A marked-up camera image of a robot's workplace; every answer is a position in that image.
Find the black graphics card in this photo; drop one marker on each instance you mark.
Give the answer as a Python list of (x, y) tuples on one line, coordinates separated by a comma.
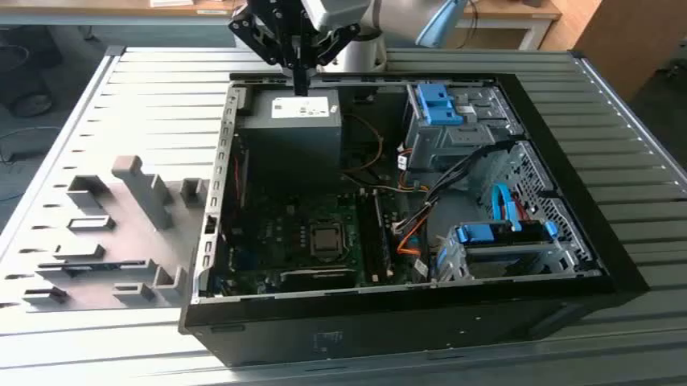
[(316, 279)]

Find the black wheeled bin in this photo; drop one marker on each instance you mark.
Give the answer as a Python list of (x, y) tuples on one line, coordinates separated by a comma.
[(26, 80)]

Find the grey power supply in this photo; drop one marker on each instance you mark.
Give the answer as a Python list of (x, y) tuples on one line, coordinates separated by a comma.
[(289, 149)]

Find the grey metal drive cage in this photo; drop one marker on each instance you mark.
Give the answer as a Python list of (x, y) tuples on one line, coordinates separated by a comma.
[(472, 136)]

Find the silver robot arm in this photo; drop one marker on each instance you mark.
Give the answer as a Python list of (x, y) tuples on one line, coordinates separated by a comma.
[(358, 52)]

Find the CPU socket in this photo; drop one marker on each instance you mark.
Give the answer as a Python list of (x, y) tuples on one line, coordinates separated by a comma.
[(310, 241)]

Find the blue drive latch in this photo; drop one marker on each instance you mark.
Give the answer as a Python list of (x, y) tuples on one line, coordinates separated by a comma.
[(437, 104)]

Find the silver camera on black bracket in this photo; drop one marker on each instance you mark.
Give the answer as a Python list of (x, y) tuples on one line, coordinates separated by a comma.
[(337, 14)]

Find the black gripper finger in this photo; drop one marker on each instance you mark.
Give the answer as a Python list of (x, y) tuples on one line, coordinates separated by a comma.
[(334, 46), (257, 40)]

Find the wooden desk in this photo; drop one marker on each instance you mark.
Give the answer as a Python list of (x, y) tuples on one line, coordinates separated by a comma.
[(133, 10)]

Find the RAM stick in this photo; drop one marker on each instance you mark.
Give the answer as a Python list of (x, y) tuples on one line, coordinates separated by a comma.
[(106, 265)]

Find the wooden cabinet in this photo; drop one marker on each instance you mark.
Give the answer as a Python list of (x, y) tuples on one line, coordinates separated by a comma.
[(627, 40)]

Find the white paper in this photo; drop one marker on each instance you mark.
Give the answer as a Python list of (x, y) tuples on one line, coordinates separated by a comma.
[(170, 2)]

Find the silver CPU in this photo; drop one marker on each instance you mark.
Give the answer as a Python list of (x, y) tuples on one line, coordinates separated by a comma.
[(326, 239)]

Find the grey parts rack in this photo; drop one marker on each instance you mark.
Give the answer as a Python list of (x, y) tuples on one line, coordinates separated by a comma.
[(144, 241)]

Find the perforated metal disk bay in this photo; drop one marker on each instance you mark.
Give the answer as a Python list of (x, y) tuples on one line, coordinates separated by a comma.
[(557, 217)]

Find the green motherboard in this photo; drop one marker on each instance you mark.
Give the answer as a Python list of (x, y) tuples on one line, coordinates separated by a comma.
[(278, 241)]

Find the hard disk in blue carrier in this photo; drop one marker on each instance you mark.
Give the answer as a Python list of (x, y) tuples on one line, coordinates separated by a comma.
[(475, 234)]

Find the black PC case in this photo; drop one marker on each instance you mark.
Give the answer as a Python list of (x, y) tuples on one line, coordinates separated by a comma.
[(374, 329)]

